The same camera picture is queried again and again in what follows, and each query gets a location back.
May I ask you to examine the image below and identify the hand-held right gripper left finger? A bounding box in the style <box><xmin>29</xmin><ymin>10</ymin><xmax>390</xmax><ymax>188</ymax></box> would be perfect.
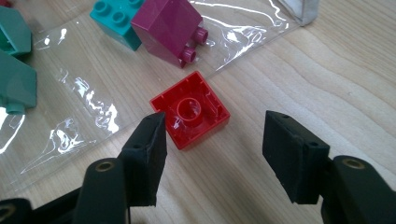
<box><xmin>118</xmin><ymin>111</ymin><xmax>168</xmax><ymax>208</ymax></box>

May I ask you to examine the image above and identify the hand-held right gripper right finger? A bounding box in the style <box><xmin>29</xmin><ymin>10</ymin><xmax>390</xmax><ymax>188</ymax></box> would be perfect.
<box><xmin>262</xmin><ymin>110</ymin><xmax>331</xmax><ymax>204</ymax></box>

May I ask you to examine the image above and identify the clear plastic bag white trim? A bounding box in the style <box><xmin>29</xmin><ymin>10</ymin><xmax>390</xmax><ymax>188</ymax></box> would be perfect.
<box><xmin>0</xmin><ymin>0</ymin><xmax>321</xmax><ymax>194</ymax></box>

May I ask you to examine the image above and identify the magenta toy block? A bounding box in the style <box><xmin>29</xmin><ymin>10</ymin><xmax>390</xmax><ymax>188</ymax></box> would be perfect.
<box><xmin>130</xmin><ymin>0</ymin><xmax>209</xmax><ymax>69</ymax></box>

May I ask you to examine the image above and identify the light turquoise toy block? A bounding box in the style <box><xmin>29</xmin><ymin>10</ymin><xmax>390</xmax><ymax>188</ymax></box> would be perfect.
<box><xmin>89</xmin><ymin>0</ymin><xmax>148</xmax><ymax>51</ymax></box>

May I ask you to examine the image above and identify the teal toy block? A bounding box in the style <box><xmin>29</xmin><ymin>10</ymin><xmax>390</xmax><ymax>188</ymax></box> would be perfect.
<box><xmin>0</xmin><ymin>49</ymin><xmax>38</xmax><ymax>116</ymax></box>

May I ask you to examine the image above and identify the sea green toy block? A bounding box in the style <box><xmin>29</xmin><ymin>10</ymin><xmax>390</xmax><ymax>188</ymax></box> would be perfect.
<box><xmin>0</xmin><ymin>6</ymin><xmax>33</xmax><ymax>58</ymax></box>

